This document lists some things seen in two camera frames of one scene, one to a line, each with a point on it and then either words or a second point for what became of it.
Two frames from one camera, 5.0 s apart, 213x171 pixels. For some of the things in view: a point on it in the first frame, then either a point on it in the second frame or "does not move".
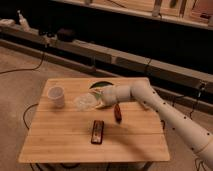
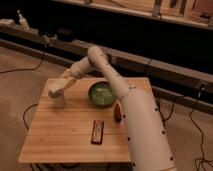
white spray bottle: [22, 22] does not move
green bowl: [97, 87] does not move
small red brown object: [117, 113] does not move
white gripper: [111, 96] -> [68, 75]
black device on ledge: [66, 35] does not move
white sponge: [85, 102] -> [55, 85]
